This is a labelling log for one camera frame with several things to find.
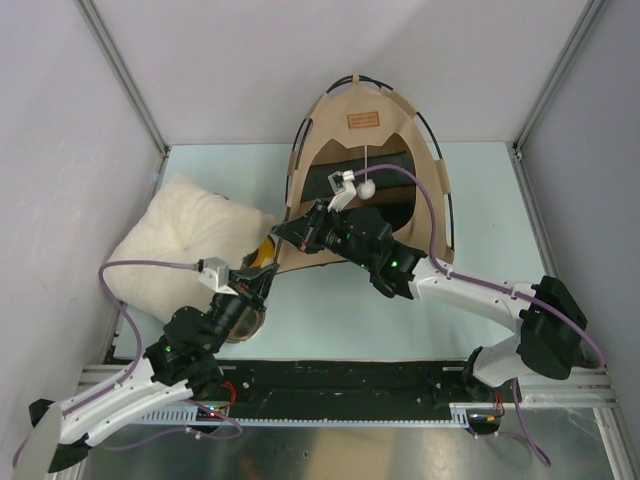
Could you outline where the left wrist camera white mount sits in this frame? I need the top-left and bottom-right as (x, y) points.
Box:
(197, 257), (237, 295)

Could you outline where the right aluminium frame post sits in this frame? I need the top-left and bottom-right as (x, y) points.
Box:
(511, 0), (610, 160)

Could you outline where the cream plush cushion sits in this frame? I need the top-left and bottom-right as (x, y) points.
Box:
(104, 174), (277, 323)

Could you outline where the white slotted cable duct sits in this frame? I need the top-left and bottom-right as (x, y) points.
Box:
(132, 404), (500, 428)

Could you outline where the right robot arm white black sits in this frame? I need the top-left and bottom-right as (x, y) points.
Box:
(272, 201), (587, 401)

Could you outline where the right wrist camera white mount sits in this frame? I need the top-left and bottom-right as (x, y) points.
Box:
(328, 170), (357, 212)

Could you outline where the white pompom toy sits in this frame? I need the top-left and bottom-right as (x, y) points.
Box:
(356, 145), (376, 200)

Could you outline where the yellow pet bowl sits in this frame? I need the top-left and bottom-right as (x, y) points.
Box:
(242, 235), (275, 268)

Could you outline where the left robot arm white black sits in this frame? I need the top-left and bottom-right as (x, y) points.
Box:
(13, 257), (279, 479)

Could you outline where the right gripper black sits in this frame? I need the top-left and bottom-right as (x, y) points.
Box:
(274, 196), (376, 269)

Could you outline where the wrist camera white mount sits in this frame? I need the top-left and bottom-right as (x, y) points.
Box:
(328, 170), (357, 212)
(197, 257), (237, 295)

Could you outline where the beige fabric pet tent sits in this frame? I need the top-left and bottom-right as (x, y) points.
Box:
(272, 74), (456, 275)

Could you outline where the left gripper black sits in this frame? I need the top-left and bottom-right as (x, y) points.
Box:
(205, 262), (280, 354)

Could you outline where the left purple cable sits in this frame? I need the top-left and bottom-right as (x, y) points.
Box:
(12, 258), (246, 469)

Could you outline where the left aluminium frame post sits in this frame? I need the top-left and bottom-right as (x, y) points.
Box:
(74, 0), (170, 158)

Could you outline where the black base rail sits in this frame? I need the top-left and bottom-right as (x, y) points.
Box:
(164, 357), (524, 422)

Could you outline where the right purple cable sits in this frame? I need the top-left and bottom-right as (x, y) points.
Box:
(352, 163), (609, 469)

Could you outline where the black tent pole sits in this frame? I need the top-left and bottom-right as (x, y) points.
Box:
(284, 74), (394, 216)
(319, 73), (456, 251)

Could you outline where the purple cable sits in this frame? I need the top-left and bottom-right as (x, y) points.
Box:
(352, 163), (609, 469)
(12, 258), (246, 469)

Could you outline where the stainless steel pet bowl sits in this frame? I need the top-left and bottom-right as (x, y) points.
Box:
(223, 308), (266, 344)

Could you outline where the aluminium frame post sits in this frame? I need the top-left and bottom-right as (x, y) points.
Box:
(511, 0), (610, 160)
(74, 0), (170, 158)

